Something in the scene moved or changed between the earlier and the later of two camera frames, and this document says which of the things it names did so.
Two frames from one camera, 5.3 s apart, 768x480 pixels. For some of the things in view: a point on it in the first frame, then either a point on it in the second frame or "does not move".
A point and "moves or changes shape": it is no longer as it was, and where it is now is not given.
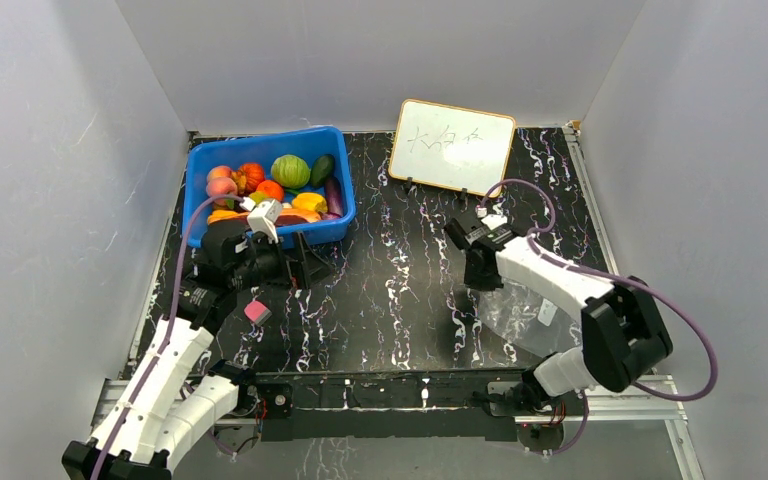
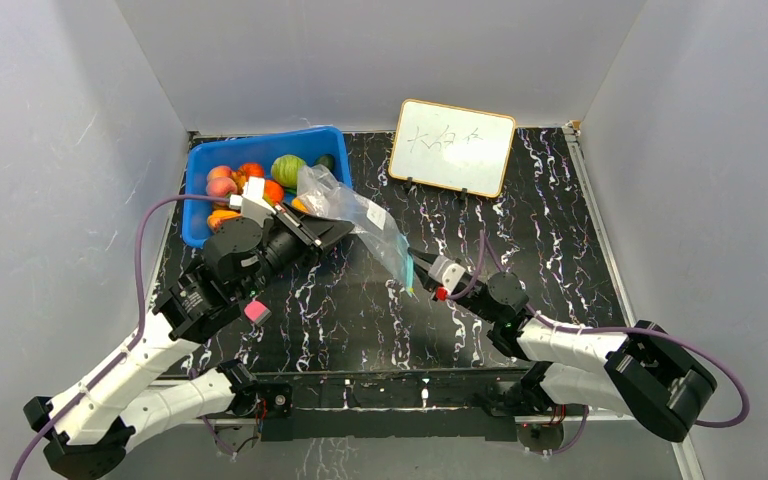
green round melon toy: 290,171 does not move
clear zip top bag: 538,322 moves or changes shape
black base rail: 427,405 does not move
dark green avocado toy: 322,168 does not move
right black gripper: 480,266 -> 432,277
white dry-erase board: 451,146 does not move
